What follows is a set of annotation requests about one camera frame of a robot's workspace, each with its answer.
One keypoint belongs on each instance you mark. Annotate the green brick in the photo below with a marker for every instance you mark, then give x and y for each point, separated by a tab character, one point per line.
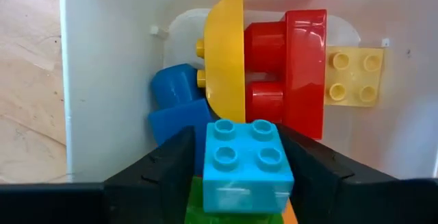
195	203

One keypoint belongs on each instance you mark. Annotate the yellow-orange brick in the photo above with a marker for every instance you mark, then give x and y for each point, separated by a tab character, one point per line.
224	63

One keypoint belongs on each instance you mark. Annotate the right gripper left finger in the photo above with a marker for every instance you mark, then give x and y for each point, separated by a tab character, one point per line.
161	183

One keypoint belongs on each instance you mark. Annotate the large blue brick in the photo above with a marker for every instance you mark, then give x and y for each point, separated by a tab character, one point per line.
178	94

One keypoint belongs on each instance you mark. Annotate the tall orange brick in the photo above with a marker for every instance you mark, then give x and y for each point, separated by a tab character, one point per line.
289	215

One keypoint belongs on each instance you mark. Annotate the white plastic bin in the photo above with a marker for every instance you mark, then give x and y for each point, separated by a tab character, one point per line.
102	80

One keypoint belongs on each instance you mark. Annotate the pale yellow four-stud brick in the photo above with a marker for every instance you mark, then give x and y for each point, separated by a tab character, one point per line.
352	76

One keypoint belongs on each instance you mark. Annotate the red two-stud brick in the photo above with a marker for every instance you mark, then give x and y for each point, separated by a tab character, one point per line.
304	73

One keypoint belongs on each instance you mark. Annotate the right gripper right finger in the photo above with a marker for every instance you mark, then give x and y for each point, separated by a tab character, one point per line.
325	189

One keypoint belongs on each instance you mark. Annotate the cyan four-stud brick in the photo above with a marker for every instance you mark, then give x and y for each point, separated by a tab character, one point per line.
246	169

